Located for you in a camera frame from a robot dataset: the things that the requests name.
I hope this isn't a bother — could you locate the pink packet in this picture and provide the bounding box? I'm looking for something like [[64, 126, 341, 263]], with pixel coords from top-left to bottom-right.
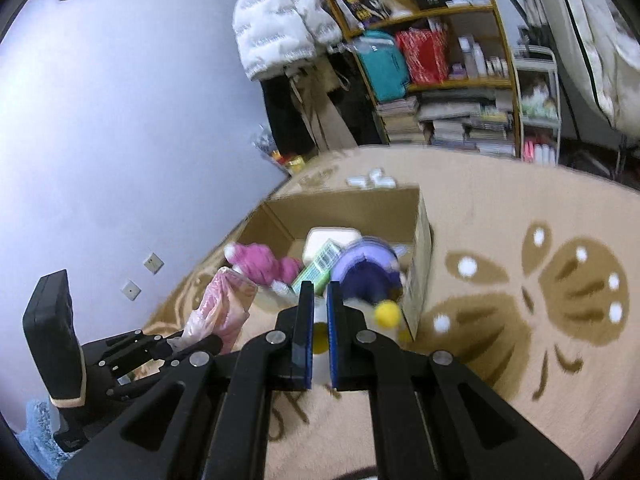
[[169, 266, 258, 354]]

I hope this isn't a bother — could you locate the pink fluffy plush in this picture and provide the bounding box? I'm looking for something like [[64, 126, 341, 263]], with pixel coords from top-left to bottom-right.
[[224, 243, 303, 286]]

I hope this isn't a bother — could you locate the white fluffy duck plush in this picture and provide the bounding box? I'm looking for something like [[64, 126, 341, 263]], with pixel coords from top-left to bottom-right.
[[312, 297, 406, 387]]

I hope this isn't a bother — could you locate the green tissue pack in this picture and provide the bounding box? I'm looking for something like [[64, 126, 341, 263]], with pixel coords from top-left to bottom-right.
[[291, 240, 343, 296]]

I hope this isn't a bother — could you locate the purple haired doll plush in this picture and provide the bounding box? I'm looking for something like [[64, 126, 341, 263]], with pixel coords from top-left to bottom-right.
[[331, 236, 404, 306]]

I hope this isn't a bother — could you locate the pink swirl roll plush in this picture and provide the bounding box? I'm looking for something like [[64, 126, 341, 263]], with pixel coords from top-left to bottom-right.
[[302, 226, 362, 266]]

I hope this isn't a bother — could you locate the beige flower pattern blanket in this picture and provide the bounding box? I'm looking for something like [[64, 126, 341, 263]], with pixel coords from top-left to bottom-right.
[[230, 148, 639, 479]]

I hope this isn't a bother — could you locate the open cardboard box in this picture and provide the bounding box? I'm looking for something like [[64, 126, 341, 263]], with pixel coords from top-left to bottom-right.
[[234, 186, 433, 339]]

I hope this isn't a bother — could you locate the beige trench coat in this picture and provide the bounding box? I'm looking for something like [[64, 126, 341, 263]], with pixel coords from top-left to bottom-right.
[[290, 56, 357, 152]]

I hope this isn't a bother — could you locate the stack of books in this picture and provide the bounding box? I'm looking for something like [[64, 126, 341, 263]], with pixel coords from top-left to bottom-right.
[[375, 87, 516, 157]]

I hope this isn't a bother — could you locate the white rolling cart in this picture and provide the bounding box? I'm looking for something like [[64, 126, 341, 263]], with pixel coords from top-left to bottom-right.
[[512, 44, 562, 166]]

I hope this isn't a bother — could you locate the teal bag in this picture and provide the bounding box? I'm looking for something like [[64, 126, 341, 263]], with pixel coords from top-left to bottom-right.
[[354, 30, 410, 103]]

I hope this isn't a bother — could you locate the white puffer jacket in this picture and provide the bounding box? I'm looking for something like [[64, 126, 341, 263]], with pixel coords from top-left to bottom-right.
[[232, 0, 343, 81]]

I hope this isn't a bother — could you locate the red patterned gift bag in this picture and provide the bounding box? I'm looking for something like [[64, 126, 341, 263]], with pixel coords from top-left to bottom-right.
[[395, 28, 449, 86]]

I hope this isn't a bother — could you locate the wooden bookshelf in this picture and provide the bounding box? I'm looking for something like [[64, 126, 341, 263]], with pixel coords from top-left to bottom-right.
[[330, 0, 521, 157]]

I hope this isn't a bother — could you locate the cream hanging coat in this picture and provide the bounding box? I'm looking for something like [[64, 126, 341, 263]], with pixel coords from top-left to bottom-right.
[[539, 0, 639, 138]]

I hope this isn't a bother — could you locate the white wall socket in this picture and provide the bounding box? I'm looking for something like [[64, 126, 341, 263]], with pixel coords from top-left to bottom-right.
[[143, 252, 164, 274]]

